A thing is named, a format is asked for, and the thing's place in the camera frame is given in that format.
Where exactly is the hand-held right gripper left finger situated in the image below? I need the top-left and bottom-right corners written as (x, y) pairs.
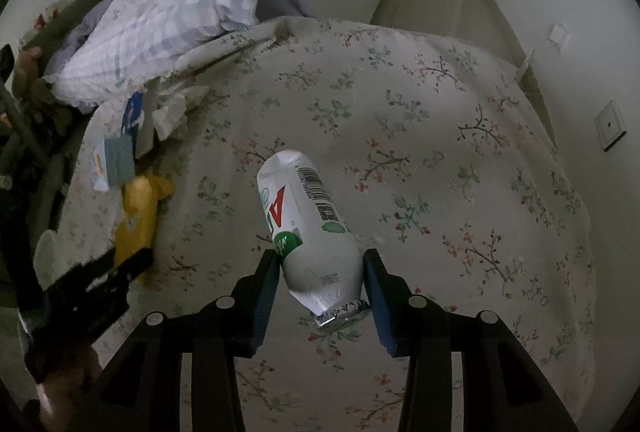
top-left (85, 251), bottom-right (281, 432)

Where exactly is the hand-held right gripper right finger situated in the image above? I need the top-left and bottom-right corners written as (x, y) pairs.
top-left (363, 248), bottom-right (582, 432)

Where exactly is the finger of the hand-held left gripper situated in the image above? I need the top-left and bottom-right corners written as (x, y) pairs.
top-left (74, 247), bottom-right (156, 287)

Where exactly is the yellow plastic wrapper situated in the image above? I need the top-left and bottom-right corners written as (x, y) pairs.
top-left (113, 174), bottom-right (176, 284)

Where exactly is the white crushed plastic bottle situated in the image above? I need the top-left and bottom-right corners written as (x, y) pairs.
top-left (256, 149), bottom-right (372, 329)

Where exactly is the person's left hand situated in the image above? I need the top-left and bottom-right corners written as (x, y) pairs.
top-left (37, 344), bottom-right (103, 423)

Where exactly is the yellow sponge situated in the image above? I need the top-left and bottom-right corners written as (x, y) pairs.
top-left (103, 135), bottom-right (137, 188)

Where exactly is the floral tablecloth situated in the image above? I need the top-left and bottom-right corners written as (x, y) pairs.
top-left (50, 17), bottom-right (601, 432)

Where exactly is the blue white packet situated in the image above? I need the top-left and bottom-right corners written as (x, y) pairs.
top-left (120, 91), bottom-right (147, 148)

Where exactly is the white crumpled tissue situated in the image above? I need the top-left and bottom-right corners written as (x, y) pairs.
top-left (144, 81), bottom-right (211, 144)

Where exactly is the brown plush toy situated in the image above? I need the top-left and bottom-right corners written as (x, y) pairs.
top-left (12, 46), bottom-right (49, 99)

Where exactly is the checked quilt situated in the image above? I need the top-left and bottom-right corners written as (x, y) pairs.
top-left (42, 0), bottom-right (402, 114)

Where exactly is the white wall socket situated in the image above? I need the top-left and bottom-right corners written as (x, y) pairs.
top-left (594, 100), bottom-right (628, 153)

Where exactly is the white wall switch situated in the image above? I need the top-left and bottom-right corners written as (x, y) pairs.
top-left (548, 24), bottom-right (571, 49)

